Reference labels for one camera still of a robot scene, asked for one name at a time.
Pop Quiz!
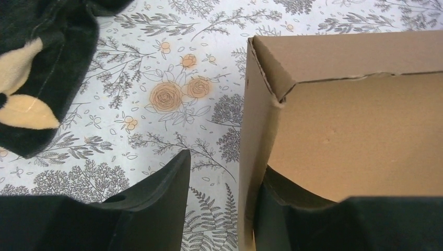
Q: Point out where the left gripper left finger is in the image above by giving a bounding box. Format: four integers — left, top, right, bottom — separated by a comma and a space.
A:
1, 150, 191, 251

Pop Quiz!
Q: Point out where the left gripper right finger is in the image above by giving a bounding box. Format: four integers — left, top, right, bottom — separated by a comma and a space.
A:
254, 168, 442, 251

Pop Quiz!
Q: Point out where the brown cardboard box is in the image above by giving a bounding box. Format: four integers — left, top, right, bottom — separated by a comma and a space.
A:
237, 30, 442, 250

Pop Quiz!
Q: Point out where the floral patterned table mat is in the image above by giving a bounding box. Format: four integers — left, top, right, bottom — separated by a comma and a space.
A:
1, 1, 442, 250

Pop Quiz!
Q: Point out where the black floral plush blanket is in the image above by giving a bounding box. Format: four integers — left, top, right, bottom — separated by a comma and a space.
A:
1, 1, 130, 158

